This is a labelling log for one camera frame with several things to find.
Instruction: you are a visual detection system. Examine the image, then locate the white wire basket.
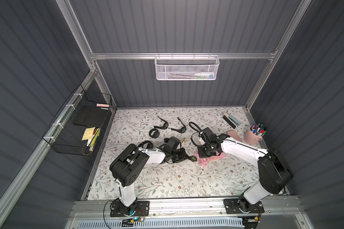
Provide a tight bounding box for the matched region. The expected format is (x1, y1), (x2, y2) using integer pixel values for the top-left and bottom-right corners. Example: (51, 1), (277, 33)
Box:
(154, 55), (220, 81)

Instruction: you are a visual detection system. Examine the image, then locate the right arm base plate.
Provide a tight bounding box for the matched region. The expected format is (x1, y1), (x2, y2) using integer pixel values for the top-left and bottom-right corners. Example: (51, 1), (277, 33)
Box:
(223, 198), (265, 215)

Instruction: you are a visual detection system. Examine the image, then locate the yellow sticky note pad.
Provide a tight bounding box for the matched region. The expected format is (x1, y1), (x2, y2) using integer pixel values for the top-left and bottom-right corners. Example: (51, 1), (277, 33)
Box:
(82, 127), (96, 141)

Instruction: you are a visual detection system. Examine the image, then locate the pink case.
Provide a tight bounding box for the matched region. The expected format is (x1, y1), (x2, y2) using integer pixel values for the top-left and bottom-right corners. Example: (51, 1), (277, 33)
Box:
(226, 130), (243, 142)

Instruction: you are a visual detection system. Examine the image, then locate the black notebook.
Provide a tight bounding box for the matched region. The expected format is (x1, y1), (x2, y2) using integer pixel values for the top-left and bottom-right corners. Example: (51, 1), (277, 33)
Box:
(73, 106), (109, 127)

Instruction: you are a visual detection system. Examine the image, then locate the green dial watch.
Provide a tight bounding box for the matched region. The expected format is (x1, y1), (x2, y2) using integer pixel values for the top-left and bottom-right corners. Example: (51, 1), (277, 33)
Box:
(189, 156), (197, 162)

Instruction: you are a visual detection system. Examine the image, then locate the pink pen cup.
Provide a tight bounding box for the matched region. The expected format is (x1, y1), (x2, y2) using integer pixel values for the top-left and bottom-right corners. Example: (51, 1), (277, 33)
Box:
(244, 128), (263, 146)

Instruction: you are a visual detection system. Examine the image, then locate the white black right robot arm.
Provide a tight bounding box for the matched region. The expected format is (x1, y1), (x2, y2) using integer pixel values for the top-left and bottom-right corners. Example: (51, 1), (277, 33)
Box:
(197, 127), (294, 213)

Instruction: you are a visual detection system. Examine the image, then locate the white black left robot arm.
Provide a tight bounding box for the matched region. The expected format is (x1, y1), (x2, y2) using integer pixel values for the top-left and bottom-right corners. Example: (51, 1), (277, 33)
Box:
(110, 137), (197, 216)

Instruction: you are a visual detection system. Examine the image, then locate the black strap wristwatch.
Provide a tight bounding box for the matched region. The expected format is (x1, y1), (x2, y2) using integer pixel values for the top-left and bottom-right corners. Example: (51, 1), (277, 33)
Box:
(171, 117), (187, 134)

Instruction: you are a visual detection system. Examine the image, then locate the pink cloth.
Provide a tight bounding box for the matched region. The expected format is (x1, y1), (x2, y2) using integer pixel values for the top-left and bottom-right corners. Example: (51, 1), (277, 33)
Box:
(195, 152), (226, 167)

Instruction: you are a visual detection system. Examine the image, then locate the black wire basket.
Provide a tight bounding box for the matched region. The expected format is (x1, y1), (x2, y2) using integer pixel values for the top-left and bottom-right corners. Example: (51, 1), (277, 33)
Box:
(43, 85), (112, 156)

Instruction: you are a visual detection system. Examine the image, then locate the coloured markers bunch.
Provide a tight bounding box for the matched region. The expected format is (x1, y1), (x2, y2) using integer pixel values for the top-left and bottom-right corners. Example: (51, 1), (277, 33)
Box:
(250, 124), (267, 136)

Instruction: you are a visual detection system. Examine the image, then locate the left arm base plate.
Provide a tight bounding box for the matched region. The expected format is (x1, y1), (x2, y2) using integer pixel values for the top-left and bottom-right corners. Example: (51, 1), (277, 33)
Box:
(110, 199), (150, 217)

